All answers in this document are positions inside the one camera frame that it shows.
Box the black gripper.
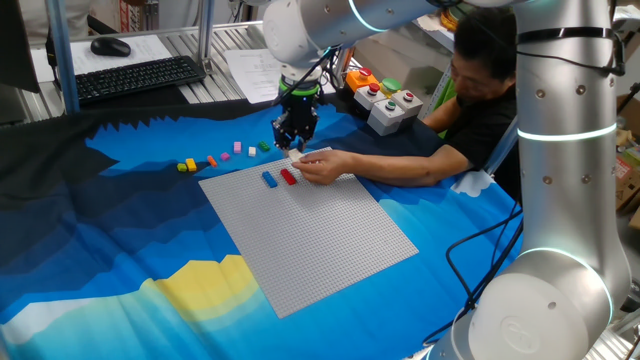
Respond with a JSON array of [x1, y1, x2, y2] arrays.
[[271, 94, 322, 152]]

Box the grey Lego baseplate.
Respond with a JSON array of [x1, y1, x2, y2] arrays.
[[197, 146, 421, 320]]

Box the person's left forearm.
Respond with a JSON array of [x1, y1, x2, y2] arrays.
[[349, 144, 474, 189]]

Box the person's left hand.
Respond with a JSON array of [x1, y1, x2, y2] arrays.
[[291, 148, 356, 186]]

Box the grey box with red button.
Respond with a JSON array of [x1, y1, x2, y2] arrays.
[[353, 82, 387, 114], [390, 88, 425, 120]]

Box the orange box with red button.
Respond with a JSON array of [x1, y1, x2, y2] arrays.
[[344, 66, 381, 96]]

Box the grey box with green button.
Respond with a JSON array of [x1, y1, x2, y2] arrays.
[[367, 98, 407, 133]]

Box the yellow box with green button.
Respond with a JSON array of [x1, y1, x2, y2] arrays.
[[379, 77, 403, 99]]

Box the green chair backrest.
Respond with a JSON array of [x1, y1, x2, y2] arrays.
[[432, 74, 459, 139]]

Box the black computer keyboard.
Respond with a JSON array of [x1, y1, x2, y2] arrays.
[[52, 54, 208, 106]]

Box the white paper under mouse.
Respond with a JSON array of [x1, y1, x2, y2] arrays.
[[29, 33, 174, 77]]

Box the person in black shirt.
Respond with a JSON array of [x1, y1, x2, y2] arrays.
[[422, 7, 524, 201]]

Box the blue mountain print tablecloth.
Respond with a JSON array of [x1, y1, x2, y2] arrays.
[[0, 97, 525, 360]]

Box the black computer mouse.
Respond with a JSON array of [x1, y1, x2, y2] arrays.
[[89, 35, 133, 58]]

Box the person in white shirt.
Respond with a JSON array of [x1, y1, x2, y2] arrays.
[[19, 0, 126, 41]]

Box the black monitor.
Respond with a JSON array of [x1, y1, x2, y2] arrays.
[[0, 0, 41, 95]]

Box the stacked cardboard boxes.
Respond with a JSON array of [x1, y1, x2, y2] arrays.
[[614, 92, 640, 231]]

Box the green adapter ring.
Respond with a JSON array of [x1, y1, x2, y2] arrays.
[[278, 79, 321, 98]]

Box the silver aluminium frame post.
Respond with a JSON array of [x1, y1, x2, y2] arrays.
[[196, 0, 216, 75]]

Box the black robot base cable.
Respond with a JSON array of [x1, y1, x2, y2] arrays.
[[422, 202, 524, 346]]

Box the blue aluminium frame post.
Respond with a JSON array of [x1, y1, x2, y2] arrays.
[[44, 0, 81, 115]]

